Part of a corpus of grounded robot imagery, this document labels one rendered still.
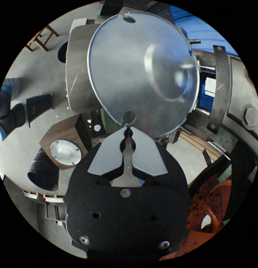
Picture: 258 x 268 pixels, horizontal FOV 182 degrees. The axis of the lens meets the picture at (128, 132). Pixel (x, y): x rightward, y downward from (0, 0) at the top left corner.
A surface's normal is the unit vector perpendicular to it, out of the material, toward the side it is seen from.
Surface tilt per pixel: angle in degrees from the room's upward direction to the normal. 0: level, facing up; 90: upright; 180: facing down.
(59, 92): 0
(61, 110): 0
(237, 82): 90
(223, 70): 90
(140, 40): 0
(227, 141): 90
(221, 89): 90
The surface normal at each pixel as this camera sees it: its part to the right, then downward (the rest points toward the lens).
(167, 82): 0.40, 0.48
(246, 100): -0.92, 0.21
